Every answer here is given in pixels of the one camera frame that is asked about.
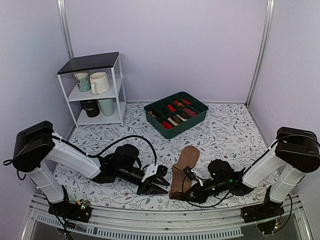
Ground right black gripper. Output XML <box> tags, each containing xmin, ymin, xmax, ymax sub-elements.
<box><xmin>181</xmin><ymin>180</ymin><xmax>230</xmax><ymax>205</ymax></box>

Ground brown ribbed sock pair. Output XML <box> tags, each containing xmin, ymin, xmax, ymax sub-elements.
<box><xmin>168</xmin><ymin>145</ymin><xmax>201</xmax><ymax>200</ymax></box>

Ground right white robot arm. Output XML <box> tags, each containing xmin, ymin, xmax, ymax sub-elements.
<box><xmin>181</xmin><ymin>127</ymin><xmax>320</xmax><ymax>218</ymax></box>

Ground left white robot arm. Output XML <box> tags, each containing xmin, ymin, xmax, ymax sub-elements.
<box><xmin>11</xmin><ymin>121</ymin><xmax>169</xmax><ymax>217</ymax></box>

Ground red rolled sock front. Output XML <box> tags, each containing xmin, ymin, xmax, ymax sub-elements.
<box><xmin>161</xmin><ymin>121</ymin><xmax>173</xmax><ymax>130</ymax></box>

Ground red rolled sock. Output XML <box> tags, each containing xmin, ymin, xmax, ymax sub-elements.
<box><xmin>167</xmin><ymin>104</ymin><xmax>176</xmax><ymax>112</ymax></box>
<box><xmin>161</xmin><ymin>121</ymin><xmax>173</xmax><ymax>130</ymax></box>

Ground beige sock in box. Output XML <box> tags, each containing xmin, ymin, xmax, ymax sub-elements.
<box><xmin>168</xmin><ymin>117</ymin><xmax>179</xmax><ymax>126</ymax></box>

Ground green divided sock box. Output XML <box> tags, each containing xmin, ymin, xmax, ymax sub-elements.
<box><xmin>144</xmin><ymin>91</ymin><xmax>209</xmax><ymax>139</ymax></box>

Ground floral table mat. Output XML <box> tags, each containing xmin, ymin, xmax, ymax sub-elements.
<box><xmin>53</xmin><ymin>103</ymin><xmax>266</xmax><ymax>211</ymax></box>

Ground dark brown sock in box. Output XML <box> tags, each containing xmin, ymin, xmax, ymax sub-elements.
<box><xmin>179</xmin><ymin>111</ymin><xmax>191</xmax><ymax>121</ymax></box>

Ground red rolled sock middle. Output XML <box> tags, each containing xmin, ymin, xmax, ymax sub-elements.
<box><xmin>167</xmin><ymin>104</ymin><xmax>176</xmax><ymax>112</ymax></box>

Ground maroon sock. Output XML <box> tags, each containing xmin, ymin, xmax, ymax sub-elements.
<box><xmin>183</xmin><ymin>107</ymin><xmax>197</xmax><ymax>117</ymax></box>

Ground orange striped sock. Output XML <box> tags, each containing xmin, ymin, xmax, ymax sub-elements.
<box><xmin>173</xmin><ymin>100</ymin><xmax>185</xmax><ymax>108</ymax></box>

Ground red sock back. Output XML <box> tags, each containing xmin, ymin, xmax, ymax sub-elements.
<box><xmin>181</xmin><ymin>98</ymin><xmax>191</xmax><ymax>105</ymax></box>

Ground mint green mug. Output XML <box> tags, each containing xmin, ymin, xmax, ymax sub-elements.
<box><xmin>98</xmin><ymin>98</ymin><xmax>114</xmax><ymax>117</ymax></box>

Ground black mug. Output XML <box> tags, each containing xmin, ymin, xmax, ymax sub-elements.
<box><xmin>80</xmin><ymin>99</ymin><xmax>100</xmax><ymax>118</ymax></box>

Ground white shelf black top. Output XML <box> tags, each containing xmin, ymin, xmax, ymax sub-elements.
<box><xmin>57</xmin><ymin>52</ymin><xmax>127</xmax><ymax>127</ymax></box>

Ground white ceramic mug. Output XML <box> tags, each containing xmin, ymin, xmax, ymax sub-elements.
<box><xmin>89</xmin><ymin>72</ymin><xmax>110</xmax><ymax>95</ymax></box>

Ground teal patterned mug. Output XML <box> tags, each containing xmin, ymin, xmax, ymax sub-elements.
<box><xmin>73</xmin><ymin>71</ymin><xmax>91</xmax><ymax>93</ymax></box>

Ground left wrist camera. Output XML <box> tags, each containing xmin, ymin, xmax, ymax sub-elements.
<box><xmin>141</xmin><ymin>164</ymin><xmax>168</xmax><ymax>183</ymax></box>

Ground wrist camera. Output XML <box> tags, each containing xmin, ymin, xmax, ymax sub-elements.
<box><xmin>183</xmin><ymin>166</ymin><xmax>200</xmax><ymax>182</ymax></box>
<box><xmin>141</xmin><ymin>164</ymin><xmax>168</xmax><ymax>183</ymax></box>

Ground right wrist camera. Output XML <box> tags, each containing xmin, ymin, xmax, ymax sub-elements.
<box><xmin>183</xmin><ymin>166</ymin><xmax>200</xmax><ymax>182</ymax></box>

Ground aluminium front rail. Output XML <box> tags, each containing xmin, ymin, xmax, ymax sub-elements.
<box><xmin>21</xmin><ymin>192</ymin><xmax>313</xmax><ymax>240</ymax></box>

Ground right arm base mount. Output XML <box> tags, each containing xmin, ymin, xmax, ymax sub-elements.
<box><xmin>240</xmin><ymin>186</ymin><xmax>285</xmax><ymax>223</ymax></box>

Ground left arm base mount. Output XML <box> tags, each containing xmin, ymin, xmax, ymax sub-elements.
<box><xmin>48</xmin><ymin>186</ymin><xmax>92</xmax><ymax>223</ymax></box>

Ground right black cable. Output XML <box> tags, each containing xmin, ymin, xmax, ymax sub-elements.
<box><xmin>184</xmin><ymin>139</ymin><xmax>278</xmax><ymax>208</ymax></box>

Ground black cable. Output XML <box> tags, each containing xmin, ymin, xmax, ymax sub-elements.
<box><xmin>184</xmin><ymin>139</ymin><xmax>278</xmax><ymax>208</ymax></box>
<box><xmin>2</xmin><ymin>134</ymin><xmax>158</xmax><ymax>181</ymax></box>

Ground left black cable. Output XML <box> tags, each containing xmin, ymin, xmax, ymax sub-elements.
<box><xmin>2</xmin><ymin>134</ymin><xmax>158</xmax><ymax>181</ymax></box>

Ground right corner metal post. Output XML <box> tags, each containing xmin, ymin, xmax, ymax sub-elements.
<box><xmin>245</xmin><ymin>0</ymin><xmax>275</xmax><ymax>108</ymax></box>

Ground corner metal post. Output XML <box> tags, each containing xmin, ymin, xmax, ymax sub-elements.
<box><xmin>245</xmin><ymin>0</ymin><xmax>275</xmax><ymax>108</ymax></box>
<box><xmin>56</xmin><ymin>0</ymin><xmax>74</xmax><ymax>59</ymax></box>

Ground left corner metal post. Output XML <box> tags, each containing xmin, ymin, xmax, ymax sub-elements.
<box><xmin>56</xmin><ymin>0</ymin><xmax>74</xmax><ymax>59</ymax></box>

